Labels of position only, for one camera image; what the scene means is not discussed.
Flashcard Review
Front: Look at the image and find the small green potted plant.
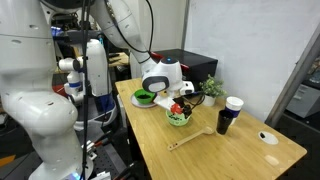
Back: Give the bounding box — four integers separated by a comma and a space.
198, 74, 228, 108

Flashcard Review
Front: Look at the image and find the white wrist camera red end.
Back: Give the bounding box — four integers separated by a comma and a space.
154, 97, 185, 116

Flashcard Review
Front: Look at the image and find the light green pot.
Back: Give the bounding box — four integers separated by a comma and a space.
165, 108, 192, 127

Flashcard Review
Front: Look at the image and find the green bowl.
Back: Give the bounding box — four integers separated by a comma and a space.
133, 88, 157, 105

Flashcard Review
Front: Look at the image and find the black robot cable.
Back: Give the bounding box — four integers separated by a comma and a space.
79, 0, 206, 180

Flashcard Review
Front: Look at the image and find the beige ladle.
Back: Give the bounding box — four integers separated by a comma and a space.
167, 125, 215, 152

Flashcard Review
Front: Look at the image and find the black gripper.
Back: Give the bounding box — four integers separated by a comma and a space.
173, 95, 194, 120

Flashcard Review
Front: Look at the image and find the white paper cup blue band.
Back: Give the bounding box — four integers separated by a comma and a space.
225, 95, 245, 126

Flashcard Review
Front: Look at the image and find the red black microwave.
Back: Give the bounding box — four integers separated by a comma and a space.
149, 48, 219, 88

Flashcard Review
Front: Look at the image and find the white blue background device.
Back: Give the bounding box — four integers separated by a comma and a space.
58, 38, 118, 132

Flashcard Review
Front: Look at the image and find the black optical breadboard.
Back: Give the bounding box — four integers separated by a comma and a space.
66, 143, 138, 180

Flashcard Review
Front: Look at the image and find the grey slanted metal post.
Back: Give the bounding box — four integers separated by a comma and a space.
264, 23, 320, 128

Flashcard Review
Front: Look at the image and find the pale lavender round plate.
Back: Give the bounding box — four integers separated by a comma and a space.
129, 93, 158, 109

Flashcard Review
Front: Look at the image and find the grey filing cabinet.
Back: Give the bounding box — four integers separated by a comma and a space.
286, 83, 320, 118

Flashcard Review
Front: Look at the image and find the small dark bean cluster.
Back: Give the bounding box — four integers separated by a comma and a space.
169, 114, 185, 122

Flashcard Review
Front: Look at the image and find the silver metal bracket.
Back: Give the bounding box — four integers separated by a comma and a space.
83, 139, 102, 161

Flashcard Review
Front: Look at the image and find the black cup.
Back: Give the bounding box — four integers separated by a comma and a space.
215, 109, 234, 136

